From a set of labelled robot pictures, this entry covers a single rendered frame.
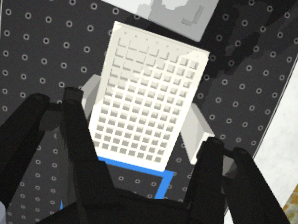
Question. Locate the black perforated breadboard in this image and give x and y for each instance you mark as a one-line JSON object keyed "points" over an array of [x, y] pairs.
{"points": [[48, 45]]}

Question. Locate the white well plate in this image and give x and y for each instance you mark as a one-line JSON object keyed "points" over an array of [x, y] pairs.
{"points": [[124, 109]]}

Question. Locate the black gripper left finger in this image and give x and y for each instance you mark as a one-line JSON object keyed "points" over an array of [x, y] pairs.
{"points": [[83, 177]]}

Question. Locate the blue tape outline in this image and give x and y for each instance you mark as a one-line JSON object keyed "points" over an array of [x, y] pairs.
{"points": [[167, 175]]}

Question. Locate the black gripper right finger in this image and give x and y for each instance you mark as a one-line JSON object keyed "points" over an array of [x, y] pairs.
{"points": [[249, 197]]}

